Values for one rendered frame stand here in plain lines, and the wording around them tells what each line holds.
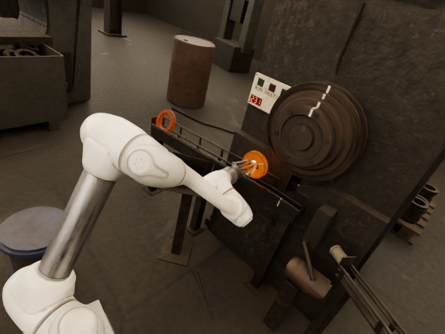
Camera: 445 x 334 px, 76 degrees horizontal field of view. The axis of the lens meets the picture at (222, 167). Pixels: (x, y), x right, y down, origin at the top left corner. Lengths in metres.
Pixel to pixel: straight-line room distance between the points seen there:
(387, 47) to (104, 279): 1.89
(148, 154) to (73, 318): 0.55
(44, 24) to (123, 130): 2.85
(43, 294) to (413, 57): 1.56
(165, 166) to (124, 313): 1.20
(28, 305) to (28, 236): 0.57
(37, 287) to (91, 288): 0.86
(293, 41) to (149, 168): 1.09
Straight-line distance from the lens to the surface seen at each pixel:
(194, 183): 1.01
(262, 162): 1.52
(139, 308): 1.85
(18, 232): 1.67
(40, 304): 1.11
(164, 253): 2.06
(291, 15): 1.62
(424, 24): 1.42
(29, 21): 3.87
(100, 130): 0.87
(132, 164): 0.76
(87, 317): 1.05
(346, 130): 1.32
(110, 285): 1.93
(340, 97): 1.33
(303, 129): 1.31
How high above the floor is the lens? 1.60
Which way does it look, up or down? 32 degrees down
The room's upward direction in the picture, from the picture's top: 15 degrees clockwise
